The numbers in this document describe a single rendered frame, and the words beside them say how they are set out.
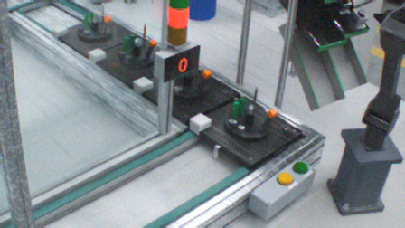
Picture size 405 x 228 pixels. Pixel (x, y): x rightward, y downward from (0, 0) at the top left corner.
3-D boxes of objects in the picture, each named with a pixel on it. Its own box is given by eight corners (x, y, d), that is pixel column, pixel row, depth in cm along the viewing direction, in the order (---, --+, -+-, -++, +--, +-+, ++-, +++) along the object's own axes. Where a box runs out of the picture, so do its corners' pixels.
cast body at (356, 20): (362, 33, 175) (372, 19, 169) (353, 33, 173) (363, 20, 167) (348, 13, 178) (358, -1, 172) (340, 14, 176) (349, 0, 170)
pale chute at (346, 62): (359, 86, 186) (368, 82, 182) (335, 95, 180) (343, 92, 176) (329, 11, 188) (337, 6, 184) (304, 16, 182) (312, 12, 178)
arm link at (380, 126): (385, 137, 140) (391, 118, 137) (358, 123, 145) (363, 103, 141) (395, 128, 144) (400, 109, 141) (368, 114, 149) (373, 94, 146)
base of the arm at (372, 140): (386, 150, 146) (391, 132, 142) (366, 151, 145) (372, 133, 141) (376, 135, 151) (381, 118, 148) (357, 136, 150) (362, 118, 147)
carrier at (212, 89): (240, 99, 182) (244, 64, 175) (184, 127, 168) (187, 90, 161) (187, 67, 196) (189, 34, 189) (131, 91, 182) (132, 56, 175)
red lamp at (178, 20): (192, 24, 142) (193, 7, 140) (177, 30, 140) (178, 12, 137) (178, 17, 145) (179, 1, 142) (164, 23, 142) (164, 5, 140)
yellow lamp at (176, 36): (191, 42, 145) (192, 24, 142) (176, 47, 142) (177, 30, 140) (177, 34, 148) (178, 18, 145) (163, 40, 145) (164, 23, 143)
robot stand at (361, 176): (384, 211, 154) (404, 158, 143) (340, 216, 153) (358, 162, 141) (367, 178, 166) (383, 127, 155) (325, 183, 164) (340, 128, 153)
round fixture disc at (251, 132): (280, 129, 166) (281, 124, 165) (249, 148, 158) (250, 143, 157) (246, 108, 174) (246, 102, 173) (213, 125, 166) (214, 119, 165)
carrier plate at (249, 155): (302, 137, 167) (303, 130, 166) (249, 171, 154) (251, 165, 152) (243, 100, 181) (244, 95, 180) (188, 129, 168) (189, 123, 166)
